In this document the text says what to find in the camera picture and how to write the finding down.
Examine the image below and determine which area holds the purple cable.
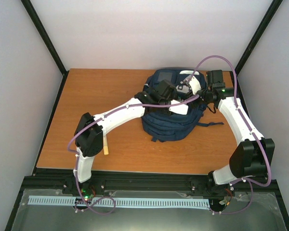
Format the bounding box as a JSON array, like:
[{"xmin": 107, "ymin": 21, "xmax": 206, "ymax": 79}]
[
  {"xmin": 191, "ymin": 55, "xmax": 273, "ymax": 215},
  {"xmin": 67, "ymin": 93, "xmax": 200, "ymax": 215}
]

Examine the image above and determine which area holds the yellow glue stick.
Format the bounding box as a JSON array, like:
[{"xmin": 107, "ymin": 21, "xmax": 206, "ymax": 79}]
[{"xmin": 103, "ymin": 136, "xmax": 109, "ymax": 155}]

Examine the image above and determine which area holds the light blue cable duct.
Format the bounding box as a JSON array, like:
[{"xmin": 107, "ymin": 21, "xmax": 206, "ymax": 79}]
[{"xmin": 27, "ymin": 195, "xmax": 210, "ymax": 209}]

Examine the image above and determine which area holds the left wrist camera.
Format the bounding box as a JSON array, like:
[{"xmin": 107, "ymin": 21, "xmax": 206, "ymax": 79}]
[{"xmin": 169, "ymin": 100, "xmax": 189, "ymax": 115}]

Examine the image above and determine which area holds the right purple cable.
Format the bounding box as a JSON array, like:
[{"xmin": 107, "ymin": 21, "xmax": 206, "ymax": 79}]
[{"xmin": 191, "ymin": 55, "xmax": 273, "ymax": 215}]

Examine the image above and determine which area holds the clear acrylic front plate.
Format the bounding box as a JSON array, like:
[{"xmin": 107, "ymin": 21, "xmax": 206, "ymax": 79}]
[{"xmin": 12, "ymin": 190, "xmax": 289, "ymax": 231}]

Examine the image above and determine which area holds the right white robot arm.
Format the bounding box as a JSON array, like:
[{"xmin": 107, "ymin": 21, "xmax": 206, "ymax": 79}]
[{"xmin": 184, "ymin": 70, "xmax": 275, "ymax": 188}]

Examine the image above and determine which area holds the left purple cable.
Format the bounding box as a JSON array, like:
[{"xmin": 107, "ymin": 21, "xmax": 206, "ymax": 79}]
[{"xmin": 67, "ymin": 93, "xmax": 200, "ymax": 215}]

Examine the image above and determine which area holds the navy blue backpack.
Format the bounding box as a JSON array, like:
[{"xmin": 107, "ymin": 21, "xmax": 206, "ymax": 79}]
[{"xmin": 141, "ymin": 68, "xmax": 223, "ymax": 142}]

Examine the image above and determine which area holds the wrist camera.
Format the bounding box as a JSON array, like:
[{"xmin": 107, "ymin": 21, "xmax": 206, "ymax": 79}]
[
  {"xmin": 169, "ymin": 100, "xmax": 189, "ymax": 115},
  {"xmin": 183, "ymin": 75, "xmax": 202, "ymax": 95}
]

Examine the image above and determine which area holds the black aluminium frame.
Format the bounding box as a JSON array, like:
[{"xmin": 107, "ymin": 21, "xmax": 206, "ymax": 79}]
[{"xmin": 5, "ymin": 0, "xmax": 282, "ymax": 231}]

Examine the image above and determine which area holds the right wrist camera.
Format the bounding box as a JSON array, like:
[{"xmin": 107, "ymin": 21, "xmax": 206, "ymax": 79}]
[{"xmin": 183, "ymin": 75, "xmax": 202, "ymax": 95}]

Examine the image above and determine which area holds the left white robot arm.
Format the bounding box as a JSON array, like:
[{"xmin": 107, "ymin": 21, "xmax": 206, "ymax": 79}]
[{"xmin": 73, "ymin": 80, "xmax": 176, "ymax": 194}]

